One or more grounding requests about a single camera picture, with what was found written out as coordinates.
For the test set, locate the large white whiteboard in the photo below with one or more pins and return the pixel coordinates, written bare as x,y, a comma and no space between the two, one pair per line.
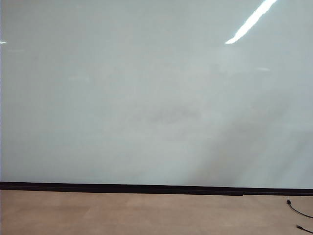
122,85

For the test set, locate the black whiteboard bottom rail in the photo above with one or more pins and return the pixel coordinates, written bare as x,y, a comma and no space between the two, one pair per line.
146,189

